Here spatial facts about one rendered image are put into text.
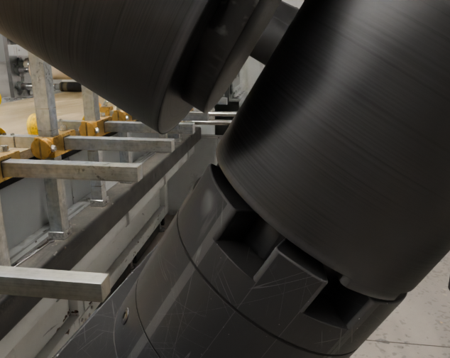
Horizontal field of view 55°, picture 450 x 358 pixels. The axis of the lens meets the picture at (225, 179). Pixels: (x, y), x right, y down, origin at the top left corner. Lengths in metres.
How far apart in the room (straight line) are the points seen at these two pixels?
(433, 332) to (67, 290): 1.76
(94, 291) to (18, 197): 0.81
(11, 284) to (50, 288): 0.06
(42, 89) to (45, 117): 0.07
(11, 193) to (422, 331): 1.72
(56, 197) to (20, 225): 0.29
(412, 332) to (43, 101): 1.73
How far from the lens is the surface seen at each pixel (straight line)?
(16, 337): 1.14
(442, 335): 2.18
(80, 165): 0.87
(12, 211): 1.40
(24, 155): 1.35
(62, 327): 1.83
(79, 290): 0.66
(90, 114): 1.35
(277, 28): 0.51
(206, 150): 3.02
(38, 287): 0.69
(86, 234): 1.27
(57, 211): 1.18
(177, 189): 3.14
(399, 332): 2.13
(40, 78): 1.12
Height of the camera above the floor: 1.17
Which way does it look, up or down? 17 degrees down
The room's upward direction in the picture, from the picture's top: straight up
